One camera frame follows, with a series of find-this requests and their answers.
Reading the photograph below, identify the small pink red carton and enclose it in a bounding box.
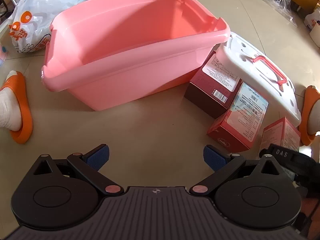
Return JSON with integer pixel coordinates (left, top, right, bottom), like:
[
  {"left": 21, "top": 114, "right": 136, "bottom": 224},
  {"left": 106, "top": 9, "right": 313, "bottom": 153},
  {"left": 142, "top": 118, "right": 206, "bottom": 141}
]
[{"left": 259, "top": 117, "right": 300, "bottom": 152}]

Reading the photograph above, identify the red and blue carton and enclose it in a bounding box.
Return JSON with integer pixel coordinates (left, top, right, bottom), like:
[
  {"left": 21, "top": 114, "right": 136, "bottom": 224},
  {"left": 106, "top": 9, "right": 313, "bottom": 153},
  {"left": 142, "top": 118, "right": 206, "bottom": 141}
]
[{"left": 207, "top": 82, "right": 268, "bottom": 153}]

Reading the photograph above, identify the white bin lid pink handle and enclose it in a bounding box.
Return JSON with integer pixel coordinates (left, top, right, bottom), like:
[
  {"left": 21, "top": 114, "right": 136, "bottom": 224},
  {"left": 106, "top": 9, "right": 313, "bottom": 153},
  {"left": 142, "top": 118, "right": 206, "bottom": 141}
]
[{"left": 216, "top": 32, "right": 302, "bottom": 127}]

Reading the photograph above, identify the dark maroon box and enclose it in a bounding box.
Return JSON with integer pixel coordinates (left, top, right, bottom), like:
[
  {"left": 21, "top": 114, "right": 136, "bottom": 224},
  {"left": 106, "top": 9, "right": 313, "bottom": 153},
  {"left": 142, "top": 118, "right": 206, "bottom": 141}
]
[{"left": 184, "top": 52, "right": 242, "bottom": 119}]

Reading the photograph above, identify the pink plastic storage bin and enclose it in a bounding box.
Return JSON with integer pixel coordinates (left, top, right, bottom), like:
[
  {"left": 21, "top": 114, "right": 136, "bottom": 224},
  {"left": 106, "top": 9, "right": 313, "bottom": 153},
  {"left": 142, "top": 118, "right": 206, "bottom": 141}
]
[{"left": 41, "top": 0, "right": 230, "bottom": 111}]

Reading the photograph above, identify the right white sock foot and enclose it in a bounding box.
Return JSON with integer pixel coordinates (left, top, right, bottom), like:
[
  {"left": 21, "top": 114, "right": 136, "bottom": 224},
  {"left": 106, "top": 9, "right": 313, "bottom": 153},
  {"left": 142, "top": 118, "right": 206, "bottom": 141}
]
[{"left": 307, "top": 100, "right": 320, "bottom": 135}]

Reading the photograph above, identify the white sock foot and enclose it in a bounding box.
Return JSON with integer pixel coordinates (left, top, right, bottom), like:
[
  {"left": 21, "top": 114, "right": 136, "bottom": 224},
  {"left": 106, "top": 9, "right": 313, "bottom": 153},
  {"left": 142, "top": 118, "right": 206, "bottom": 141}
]
[
  {"left": 307, "top": 100, "right": 320, "bottom": 135},
  {"left": 1, "top": 70, "right": 22, "bottom": 132}
]

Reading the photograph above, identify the left orange slipper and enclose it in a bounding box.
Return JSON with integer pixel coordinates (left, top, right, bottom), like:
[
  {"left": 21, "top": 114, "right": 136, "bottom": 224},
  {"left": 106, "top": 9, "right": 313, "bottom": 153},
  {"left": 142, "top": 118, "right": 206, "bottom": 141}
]
[{"left": 8, "top": 71, "right": 33, "bottom": 144}]

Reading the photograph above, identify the orange slipper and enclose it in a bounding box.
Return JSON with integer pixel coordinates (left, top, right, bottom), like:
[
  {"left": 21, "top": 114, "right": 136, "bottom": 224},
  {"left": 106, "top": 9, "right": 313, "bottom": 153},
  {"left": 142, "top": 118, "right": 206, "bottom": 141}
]
[
  {"left": 299, "top": 85, "right": 319, "bottom": 146},
  {"left": 8, "top": 71, "right": 33, "bottom": 144}
]

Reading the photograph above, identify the right orange slipper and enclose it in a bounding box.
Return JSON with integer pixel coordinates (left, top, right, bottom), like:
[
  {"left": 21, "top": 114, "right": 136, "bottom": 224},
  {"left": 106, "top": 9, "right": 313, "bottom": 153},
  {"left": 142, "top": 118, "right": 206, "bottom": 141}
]
[{"left": 299, "top": 85, "right": 319, "bottom": 146}]

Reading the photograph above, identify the left white sock foot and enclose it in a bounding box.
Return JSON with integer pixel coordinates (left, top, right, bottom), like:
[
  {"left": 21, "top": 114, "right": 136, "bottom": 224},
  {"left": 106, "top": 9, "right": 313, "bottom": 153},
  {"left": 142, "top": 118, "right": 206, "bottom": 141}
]
[{"left": 1, "top": 70, "right": 22, "bottom": 132}]

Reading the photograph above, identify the white orange bag at right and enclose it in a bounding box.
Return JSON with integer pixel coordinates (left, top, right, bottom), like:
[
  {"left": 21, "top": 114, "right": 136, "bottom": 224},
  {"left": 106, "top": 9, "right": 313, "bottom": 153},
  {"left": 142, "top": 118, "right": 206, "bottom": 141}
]
[{"left": 303, "top": 8, "right": 320, "bottom": 48}]

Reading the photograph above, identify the clear plastic bag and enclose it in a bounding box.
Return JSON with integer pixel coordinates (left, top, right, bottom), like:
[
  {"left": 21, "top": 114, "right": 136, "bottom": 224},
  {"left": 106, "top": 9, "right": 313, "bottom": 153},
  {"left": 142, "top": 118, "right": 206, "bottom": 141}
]
[{"left": 263, "top": 0, "right": 297, "bottom": 27}]

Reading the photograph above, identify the white orange printed plastic bag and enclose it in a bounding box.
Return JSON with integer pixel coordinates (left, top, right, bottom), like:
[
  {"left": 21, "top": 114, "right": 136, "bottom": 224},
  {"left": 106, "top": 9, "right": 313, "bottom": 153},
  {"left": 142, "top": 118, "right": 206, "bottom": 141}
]
[{"left": 9, "top": 0, "right": 85, "bottom": 53}]

